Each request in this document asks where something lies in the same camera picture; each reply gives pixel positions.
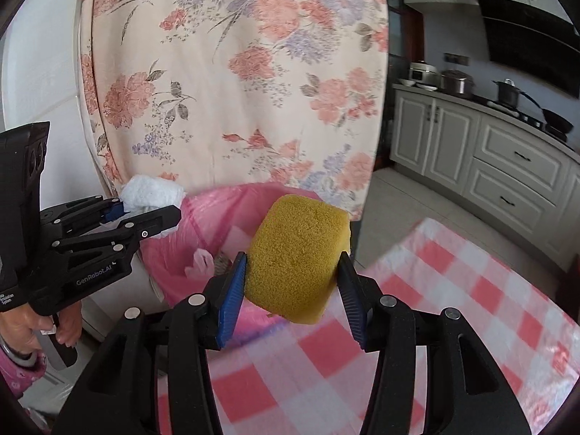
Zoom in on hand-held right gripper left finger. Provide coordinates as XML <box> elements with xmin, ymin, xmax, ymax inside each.
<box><xmin>52</xmin><ymin>250</ymin><xmax>249</xmax><ymax>435</ymax></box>

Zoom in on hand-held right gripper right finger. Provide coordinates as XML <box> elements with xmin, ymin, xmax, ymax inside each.
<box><xmin>333</xmin><ymin>251</ymin><xmax>533</xmax><ymax>435</ymax></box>

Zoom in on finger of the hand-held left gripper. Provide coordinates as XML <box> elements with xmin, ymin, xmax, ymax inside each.
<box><xmin>40</xmin><ymin>195</ymin><xmax>128</xmax><ymax>237</ymax></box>
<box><xmin>50</xmin><ymin>205</ymin><xmax>182</xmax><ymax>264</ymax></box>

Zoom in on white twisted paper towel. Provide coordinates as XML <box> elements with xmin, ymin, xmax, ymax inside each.
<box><xmin>119</xmin><ymin>174</ymin><xmax>186</xmax><ymax>239</ymax></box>

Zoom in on bin with pink bag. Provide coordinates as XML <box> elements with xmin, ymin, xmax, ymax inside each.
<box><xmin>138</xmin><ymin>181</ymin><xmax>359</xmax><ymax>349</ymax></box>

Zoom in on yellow sponge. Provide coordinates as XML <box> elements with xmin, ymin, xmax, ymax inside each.
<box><xmin>245</xmin><ymin>194</ymin><xmax>353</xmax><ymax>326</ymax></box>

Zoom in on person's left forearm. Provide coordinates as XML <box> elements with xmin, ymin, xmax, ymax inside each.
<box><xmin>0</xmin><ymin>351</ymin><xmax>48</xmax><ymax>399</ymax></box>

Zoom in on person's left hand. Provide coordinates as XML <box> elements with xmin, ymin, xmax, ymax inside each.
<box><xmin>0</xmin><ymin>303</ymin><xmax>83</xmax><ymax>360</ymax></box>

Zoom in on pink foam fruit net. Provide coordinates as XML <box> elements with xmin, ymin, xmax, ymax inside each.
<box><xmin>183</xmin><ymin>248</ymin><xmax>217</xmax><ymax>282</ymax></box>

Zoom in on pink checkered tablecloth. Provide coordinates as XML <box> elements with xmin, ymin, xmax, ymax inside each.
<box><xmin>154</xmin><ymin>217</ymin><xmax>580</xmax><ymax>435</ymax></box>

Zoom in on floral curtain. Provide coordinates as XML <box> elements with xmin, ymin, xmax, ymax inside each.
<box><xmin>79</xmin><ymin>0</ymin><xmax>390</xmax><ymax>218</ymax></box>

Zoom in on white lower cabinets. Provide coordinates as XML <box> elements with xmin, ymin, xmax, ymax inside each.
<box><xmin>390</xmin><ymin>84</ymin><xmax>580</xmax><ymax>273</ymax></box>

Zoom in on white cabinet drawer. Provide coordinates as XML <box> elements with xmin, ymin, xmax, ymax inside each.
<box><xmin>473</xmin><ymin>115</ymin><xmax>569</xmax><ymax>202</ymax></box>
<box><xmin>464</xmin><ymin>163</ymin><xmax>556</xmax><ymax>239</ymax></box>

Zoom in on white rice cooker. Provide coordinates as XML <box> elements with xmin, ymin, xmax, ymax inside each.
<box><xmin>409</xmin><ymin>61</ymin><xmax>441</xmax><ymax>89</ymax></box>

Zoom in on steel pressure cooker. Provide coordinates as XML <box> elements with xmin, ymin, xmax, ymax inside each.
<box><xmin>440</xmin><ymin>69</ymin><xmax>476</xmax><ymax>98</ymax></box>

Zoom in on gas stove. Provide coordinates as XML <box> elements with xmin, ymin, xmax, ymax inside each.
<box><xmin>487</xmin><ymin>97</ymin><xmax>572</xmax><ymax>139</ymax></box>

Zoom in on black pot with lid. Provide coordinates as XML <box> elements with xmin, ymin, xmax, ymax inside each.
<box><xmin>494</xmin><ymin>78</ymin><xmax>544</xmax><ymax>107</ymax></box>

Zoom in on wooden glass door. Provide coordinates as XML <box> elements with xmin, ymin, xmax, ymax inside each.
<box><xmin>387</xmin><ymin>0</ymin><xmax>424</xmax><ymax>168</ymax></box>

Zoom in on black frying pan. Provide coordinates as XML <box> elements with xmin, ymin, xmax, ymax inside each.
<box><xmin>541</xmin><ymin>108</ymin><xmax>575</xmax><ymax>134</ymax></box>

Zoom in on black range hood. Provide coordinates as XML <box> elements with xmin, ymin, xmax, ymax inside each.
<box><xmin>476</xmin><ymin>0</ymin><xmax>580</xmax><ymax>98</ymax></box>

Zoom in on silver bracelet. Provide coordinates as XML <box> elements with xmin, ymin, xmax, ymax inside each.
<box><xmin>0</xmin><ymin>342</ymin><xmax>37</xmax><ymax>368</ymax></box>

